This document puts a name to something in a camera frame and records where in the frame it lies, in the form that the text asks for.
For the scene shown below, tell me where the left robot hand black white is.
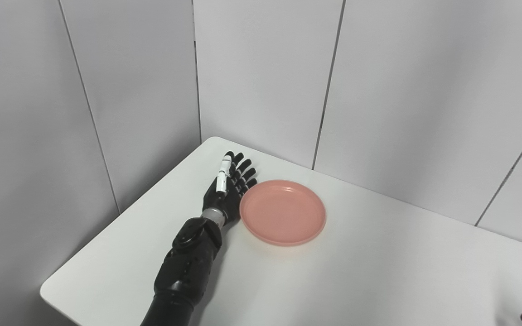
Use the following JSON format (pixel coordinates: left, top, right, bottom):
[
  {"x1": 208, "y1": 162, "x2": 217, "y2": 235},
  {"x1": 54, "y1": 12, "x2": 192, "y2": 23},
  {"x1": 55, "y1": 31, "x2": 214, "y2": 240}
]
[{"x1": 202, "y1": 151, "x2": 258, "y2": 227}]

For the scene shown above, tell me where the pink round plate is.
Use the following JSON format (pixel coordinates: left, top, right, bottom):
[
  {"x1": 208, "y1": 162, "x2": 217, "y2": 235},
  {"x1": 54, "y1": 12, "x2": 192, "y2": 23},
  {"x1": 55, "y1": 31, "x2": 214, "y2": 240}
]
[{"x1": 239, "y1": 180, "x2": 327, "y2": 247}]

